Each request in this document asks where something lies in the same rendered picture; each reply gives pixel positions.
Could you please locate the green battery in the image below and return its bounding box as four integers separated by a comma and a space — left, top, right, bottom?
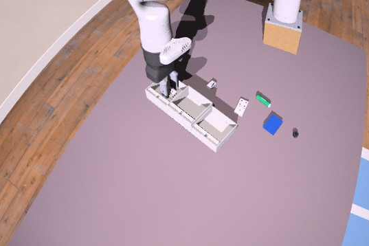
256, 94, 271, 108

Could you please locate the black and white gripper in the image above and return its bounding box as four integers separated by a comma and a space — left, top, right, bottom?
140, 27, 192, 98

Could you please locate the white domino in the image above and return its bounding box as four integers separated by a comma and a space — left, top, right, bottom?
167, 86, 179, 100
234, 99, 249, 116

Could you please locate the white three-compartment bin rack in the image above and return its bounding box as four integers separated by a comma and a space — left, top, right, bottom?
145, 80, 237, 152

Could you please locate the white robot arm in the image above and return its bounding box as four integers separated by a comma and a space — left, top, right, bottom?
128, 0, 301, 36

